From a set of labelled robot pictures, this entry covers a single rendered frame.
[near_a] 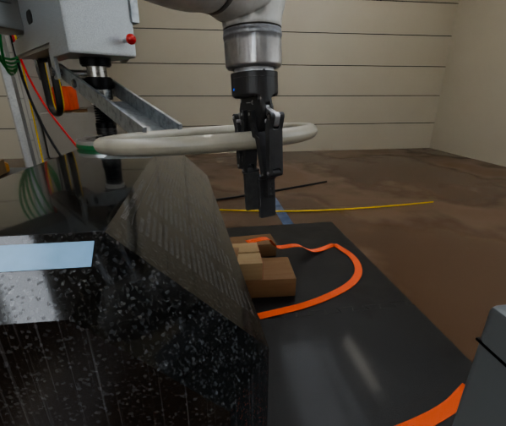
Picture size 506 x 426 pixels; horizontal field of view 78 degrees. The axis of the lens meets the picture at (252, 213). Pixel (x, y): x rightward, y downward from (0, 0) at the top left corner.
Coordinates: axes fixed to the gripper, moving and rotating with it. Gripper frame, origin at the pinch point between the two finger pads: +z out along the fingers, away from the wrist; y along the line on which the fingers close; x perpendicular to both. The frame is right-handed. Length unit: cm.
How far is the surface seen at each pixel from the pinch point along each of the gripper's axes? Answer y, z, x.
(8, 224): 10.9, 0.4, 38.4
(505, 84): 215, -33, -548
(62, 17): 71, -43, 24
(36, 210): 15.9, 0.1, 35.1
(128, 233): 4.5, 3.6, 22.2
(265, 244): 120, 71, -70
